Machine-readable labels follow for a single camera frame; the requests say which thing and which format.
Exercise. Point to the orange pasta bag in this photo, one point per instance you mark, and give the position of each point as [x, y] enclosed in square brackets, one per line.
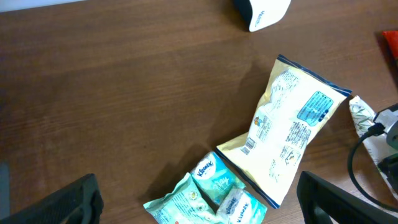
[392, 39]

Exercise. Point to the teal tissue pack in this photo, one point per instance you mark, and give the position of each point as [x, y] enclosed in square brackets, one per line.
[240, 207]
[214, 178]

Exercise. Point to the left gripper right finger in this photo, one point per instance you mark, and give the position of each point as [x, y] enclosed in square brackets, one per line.
[322, 202]

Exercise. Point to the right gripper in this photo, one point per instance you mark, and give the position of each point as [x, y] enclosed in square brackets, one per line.
[388, 167]

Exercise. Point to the cream snack bag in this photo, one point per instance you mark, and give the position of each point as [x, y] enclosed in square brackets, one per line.
[295, 106]

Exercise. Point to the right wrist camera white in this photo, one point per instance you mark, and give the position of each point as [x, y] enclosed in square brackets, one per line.
[388, 118]

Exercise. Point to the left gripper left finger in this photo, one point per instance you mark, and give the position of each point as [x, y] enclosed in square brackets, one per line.
[80, 202]

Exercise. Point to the light teal wipes packet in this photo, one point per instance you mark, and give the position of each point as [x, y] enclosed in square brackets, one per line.
[184, 204]

